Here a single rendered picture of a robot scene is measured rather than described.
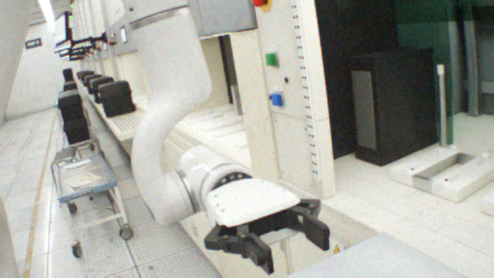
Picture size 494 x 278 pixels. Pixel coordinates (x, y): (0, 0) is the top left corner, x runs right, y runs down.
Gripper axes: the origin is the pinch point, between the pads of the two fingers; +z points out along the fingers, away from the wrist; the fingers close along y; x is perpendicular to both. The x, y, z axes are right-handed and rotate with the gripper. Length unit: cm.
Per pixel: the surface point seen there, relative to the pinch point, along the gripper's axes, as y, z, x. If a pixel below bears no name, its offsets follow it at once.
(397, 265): -2.9, 12.6, 2.7
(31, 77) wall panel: 196, -1366, 11
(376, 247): -3.5, 9.4, 2.7
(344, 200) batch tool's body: -33, -35, -19
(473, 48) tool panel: -112, -52, 8
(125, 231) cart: 13, -227, -99
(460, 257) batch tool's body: -33.8, -2.0, -18.6
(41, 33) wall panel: 134, -1369, 153
